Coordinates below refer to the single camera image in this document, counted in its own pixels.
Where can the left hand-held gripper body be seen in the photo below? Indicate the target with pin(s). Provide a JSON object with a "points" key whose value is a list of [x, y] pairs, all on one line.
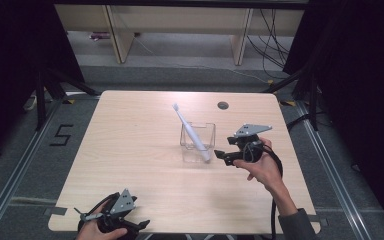
{"points": [[121, 203]]}

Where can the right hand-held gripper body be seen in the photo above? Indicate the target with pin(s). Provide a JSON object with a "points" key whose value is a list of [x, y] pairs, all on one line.
{"points": [[250, 129]]}

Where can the clear plastic container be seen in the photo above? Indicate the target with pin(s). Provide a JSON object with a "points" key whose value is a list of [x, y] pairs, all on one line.
{"points": [[212, 136]]}

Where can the white electric toothbrush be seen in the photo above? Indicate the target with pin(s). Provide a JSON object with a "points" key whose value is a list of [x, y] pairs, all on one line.
{"points": [[193, 134]]}

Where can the person's right hand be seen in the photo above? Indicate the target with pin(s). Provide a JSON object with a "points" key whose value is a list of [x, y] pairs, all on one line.
{"points": [[265, 170]]}

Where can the person's left hand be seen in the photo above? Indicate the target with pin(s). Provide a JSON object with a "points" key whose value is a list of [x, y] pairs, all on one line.
{"points": [[91, 233]]}

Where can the grey tape strip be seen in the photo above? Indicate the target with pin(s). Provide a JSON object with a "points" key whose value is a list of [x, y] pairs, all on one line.
{"points": [[56, 211], [320, 221]]}

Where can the black metal stand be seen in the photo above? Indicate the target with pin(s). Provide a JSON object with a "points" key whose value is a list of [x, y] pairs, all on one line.
{"points": [[312, 100], [40, 100]]}

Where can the black curtain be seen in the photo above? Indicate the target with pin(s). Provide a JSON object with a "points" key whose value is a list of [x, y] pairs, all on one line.
{"points": [[13, 66], [363, 83]]}

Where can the beige wooden shelf unit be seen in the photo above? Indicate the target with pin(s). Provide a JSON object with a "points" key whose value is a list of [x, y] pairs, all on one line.
{"points": [[180, 20]]}

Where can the small purple item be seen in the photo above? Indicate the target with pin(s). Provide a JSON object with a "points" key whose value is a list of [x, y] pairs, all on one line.
{"points": [[99, 35]]}

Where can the aluminium floor rail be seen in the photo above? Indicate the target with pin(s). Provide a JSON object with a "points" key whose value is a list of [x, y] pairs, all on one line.
{"points": [[333, 173], [16, 173]]}

